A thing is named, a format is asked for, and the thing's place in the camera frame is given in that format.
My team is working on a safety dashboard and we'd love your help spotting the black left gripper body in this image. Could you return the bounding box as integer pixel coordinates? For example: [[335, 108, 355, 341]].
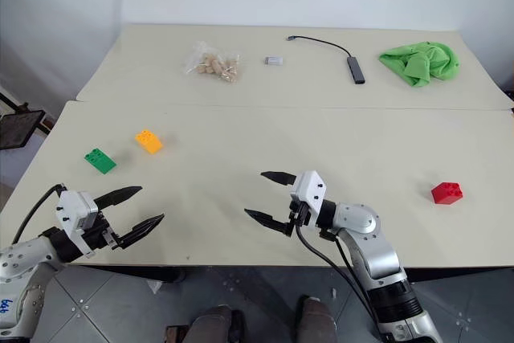
[[80, 212, 121, 258]]

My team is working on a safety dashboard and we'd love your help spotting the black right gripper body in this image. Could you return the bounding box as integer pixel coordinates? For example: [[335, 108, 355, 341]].
[[286, 197, 312, 238]]

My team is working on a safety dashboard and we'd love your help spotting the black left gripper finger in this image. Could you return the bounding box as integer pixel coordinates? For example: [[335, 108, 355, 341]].
[[94, 186, 144, 211], [115, 213, 166, 251]]

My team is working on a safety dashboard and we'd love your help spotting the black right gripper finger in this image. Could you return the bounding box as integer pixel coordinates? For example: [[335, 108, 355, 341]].
[[259, 170, 299, 188], [243, 208, 292, 237]]

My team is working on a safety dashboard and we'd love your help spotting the green toy brick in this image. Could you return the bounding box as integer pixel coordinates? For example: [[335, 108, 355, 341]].
[[83, 148, 118, 175]]

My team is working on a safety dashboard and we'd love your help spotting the orange toy brick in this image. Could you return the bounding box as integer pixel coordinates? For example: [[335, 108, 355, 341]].
[[134, 129, 165, 156]]

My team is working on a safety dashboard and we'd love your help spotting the dark rounded shape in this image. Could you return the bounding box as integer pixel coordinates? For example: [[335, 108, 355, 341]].
[[187, 304, 247, 343], [294, 295, 337, 343]]

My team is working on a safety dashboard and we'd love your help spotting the black metal stand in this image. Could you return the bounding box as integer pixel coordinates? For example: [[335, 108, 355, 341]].
[[0, 84, 56, 153]]

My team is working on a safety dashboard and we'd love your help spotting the bag of wooden pieces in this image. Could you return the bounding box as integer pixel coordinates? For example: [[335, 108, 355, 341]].
[[183, 40, 243, 85]]

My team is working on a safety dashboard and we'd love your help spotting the red toy brick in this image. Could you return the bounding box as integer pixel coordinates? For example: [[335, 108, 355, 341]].
[[430, 181, 466, 205]]

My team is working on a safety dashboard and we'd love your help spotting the crumpled green cloth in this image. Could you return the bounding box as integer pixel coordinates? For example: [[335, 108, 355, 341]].
[[377, 39, 461, 88]]

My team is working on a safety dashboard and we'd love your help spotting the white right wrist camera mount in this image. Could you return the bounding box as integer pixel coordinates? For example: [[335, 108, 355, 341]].
[[289, 169, 328, 228]]

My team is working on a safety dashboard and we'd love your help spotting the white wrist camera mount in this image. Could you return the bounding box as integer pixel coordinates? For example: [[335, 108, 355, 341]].
[[289, 169, 328, 228], [55, 190, 100, 259]]

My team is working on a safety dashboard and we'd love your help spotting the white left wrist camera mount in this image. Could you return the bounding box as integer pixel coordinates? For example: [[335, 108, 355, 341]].
[[55, 190, 100, 259]]

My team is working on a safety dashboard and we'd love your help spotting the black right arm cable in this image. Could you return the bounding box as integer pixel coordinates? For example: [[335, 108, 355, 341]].
[[295, 224, 381, 322]]

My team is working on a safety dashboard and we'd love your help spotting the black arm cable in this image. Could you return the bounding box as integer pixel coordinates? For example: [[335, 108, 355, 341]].
[[10, 183, 68, 245], [295, 224, 381, 322]]

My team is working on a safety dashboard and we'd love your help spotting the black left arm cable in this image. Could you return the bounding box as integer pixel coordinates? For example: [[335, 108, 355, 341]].
[[10, 183, 68, 245]]

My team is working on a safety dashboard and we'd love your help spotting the grey USB hub with cable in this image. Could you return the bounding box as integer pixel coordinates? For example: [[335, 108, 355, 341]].
[[285, 35, 367, 86]]

